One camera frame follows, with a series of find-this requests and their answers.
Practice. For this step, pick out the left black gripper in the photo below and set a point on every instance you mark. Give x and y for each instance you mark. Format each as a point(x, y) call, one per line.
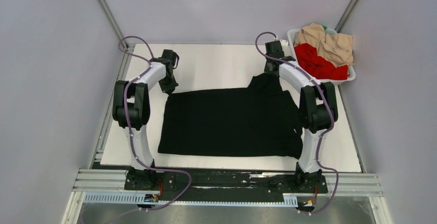
point(168, 89)

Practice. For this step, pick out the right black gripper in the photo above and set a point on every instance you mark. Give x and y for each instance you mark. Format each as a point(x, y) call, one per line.
point(266, 68)

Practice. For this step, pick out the aluminium front frame rail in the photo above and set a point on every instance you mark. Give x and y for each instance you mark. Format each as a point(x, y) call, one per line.
point(111, 180)

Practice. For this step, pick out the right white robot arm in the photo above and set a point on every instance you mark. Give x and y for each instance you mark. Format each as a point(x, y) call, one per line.
point(317, 112)

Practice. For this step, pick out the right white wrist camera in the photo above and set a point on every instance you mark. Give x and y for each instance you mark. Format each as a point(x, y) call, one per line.
point(283, 43)

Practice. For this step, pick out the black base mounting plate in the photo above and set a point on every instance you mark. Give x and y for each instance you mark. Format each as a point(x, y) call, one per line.
point(228, 184)

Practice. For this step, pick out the right aluminium corner post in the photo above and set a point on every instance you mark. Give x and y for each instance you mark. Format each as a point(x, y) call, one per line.
point(346, 15)

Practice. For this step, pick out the left aluminium corner post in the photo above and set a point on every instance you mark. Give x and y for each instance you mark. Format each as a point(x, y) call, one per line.
point(110, 18)

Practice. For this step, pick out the white laundry basket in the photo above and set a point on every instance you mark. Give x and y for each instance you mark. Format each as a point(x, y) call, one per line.
point(292, 38)

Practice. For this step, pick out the beige t shirt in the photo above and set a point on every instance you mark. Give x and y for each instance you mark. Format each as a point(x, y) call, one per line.
point(336, 49)

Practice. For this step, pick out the white slotted cable duct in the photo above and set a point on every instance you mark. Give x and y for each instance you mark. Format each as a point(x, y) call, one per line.
point(284, 201)

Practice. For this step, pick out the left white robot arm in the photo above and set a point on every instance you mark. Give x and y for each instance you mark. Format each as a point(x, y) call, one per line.
point(131, 109)

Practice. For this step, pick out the red t shirt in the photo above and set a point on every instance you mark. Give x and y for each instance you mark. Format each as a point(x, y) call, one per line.
point(317, 66)

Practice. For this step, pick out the aluminium corner post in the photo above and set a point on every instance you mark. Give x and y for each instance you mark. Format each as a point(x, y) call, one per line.
point(110, 18)
point(346, 15)

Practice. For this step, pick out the black t shirt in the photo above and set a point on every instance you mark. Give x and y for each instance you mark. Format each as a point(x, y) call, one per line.
point(259, 120)

